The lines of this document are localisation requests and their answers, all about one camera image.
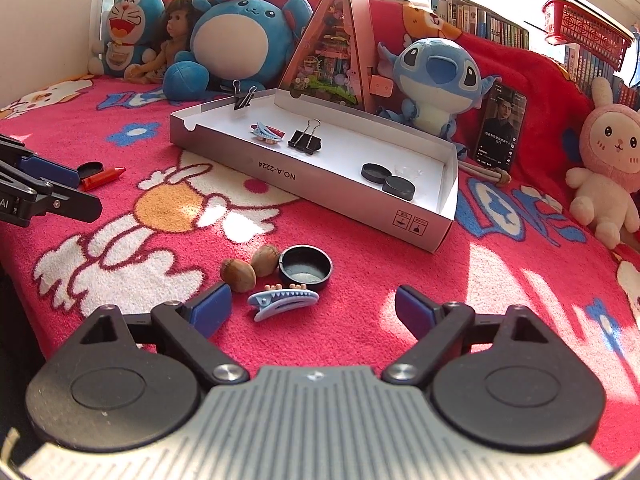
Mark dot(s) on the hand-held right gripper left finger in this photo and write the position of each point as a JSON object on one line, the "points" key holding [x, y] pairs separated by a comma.
{"points": [[212, 310]]}

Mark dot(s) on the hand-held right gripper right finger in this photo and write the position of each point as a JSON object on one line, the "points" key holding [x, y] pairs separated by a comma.
{"points": [[417, 310]]}

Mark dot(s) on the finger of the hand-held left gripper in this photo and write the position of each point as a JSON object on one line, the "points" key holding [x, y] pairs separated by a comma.
{"points": [[50, 170], [75, 205]]}

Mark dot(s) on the red crayon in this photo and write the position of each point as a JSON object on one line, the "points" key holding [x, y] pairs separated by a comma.
{"points": [[102, 177], [281, 133]]}

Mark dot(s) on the black round cap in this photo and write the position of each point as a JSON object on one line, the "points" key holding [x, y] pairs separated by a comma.
{"points": [[91, 167], [305, 266], [398, 186], [375, 171]]}

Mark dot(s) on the brown nut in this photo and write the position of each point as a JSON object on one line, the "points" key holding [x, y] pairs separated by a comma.
{"points": [[237, 274], [265, 259]]}

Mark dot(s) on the light blue hair clip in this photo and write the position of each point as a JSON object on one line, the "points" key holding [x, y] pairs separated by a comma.
{"points": [[282, 302], [264, 130]]}

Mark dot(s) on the clear plastic dome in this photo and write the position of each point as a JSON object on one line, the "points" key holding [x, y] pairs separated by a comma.
{"points": [[406, 170]]}

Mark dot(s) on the white cardboard box lid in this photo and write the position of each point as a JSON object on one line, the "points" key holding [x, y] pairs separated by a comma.
{"points": [[350, 155]]}

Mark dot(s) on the large black binder clip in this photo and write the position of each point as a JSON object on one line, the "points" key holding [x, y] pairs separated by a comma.
{"points": [[302, 140]]}

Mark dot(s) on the pink cartoon printed blanket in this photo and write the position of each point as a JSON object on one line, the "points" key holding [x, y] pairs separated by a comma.
{"points": [[500, 270]]}

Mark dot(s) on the beige phone stand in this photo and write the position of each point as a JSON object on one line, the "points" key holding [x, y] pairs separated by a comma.
{"points": [[487, 173]]}

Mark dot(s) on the blue robot cat plush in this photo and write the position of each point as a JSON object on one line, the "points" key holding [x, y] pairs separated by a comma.
{"points": [[130, 25]]}

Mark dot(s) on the brown-haired doll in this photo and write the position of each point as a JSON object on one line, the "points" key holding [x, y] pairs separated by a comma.
{"points": [[177, 25]]}

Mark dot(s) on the small black binder clip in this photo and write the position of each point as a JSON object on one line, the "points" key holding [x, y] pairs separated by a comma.
{"points": [[244, 96]]}

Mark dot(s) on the black smartphone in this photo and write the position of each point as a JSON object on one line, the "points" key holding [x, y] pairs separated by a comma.
{"points": [[500, 125]]}

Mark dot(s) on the round blue mouse plush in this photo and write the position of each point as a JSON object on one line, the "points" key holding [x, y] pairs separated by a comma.
{"points": [[240, 40]]}

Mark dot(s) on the blue alien plush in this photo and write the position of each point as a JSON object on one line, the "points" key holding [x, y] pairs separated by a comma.
{"points": [[435, 75]]}

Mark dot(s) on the pink bunny plush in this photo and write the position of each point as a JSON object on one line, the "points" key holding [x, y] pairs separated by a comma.
{"points": [[610, 145]]}

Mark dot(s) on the pink triangular house model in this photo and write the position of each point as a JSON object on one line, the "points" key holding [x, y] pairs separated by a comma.
{"points": [[330, 60]]}

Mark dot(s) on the row of books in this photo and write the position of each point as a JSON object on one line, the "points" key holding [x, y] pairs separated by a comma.
{"points": [[500, 25]]}

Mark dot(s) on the red plastic basket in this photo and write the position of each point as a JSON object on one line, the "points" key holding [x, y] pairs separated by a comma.
{"points": [[585, 30]]}

